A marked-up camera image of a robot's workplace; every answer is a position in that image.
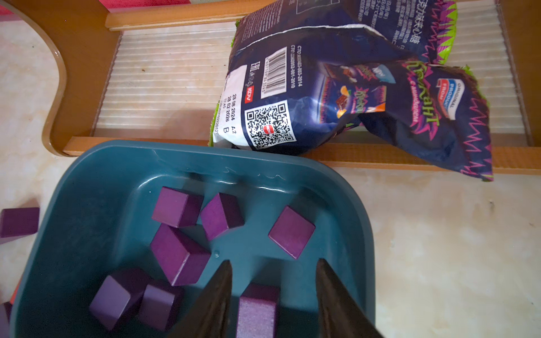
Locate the purple cube block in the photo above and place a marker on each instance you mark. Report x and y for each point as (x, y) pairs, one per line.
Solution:
(291, 232)
(5, 315)
(160, 305)
(220, 215)
(258, 311)
(176, 208)

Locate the purple snack bag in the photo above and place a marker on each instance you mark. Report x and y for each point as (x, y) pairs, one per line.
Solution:
(302, 72)

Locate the teal plastic storage bin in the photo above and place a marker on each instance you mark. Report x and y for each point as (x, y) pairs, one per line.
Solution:
(99, 221)

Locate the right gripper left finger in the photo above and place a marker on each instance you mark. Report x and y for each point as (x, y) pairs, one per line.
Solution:
(209, 315)

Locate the purple wedge block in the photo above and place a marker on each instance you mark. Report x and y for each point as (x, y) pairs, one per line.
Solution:
(18, 222)

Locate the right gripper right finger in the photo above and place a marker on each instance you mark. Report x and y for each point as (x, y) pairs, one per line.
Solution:
(338, 313)

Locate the red arch block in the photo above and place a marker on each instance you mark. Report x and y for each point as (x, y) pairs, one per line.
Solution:
(15, 293)

